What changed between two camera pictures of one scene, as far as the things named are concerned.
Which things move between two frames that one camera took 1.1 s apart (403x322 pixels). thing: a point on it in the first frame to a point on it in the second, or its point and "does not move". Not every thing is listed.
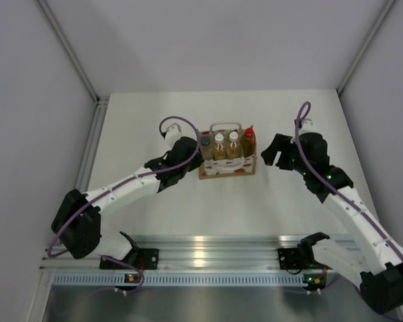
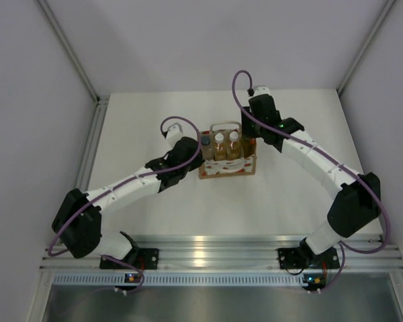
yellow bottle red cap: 248,145 does not move
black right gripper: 281,143 to 246,131
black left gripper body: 189,166 does not move
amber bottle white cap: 234,145 does not move
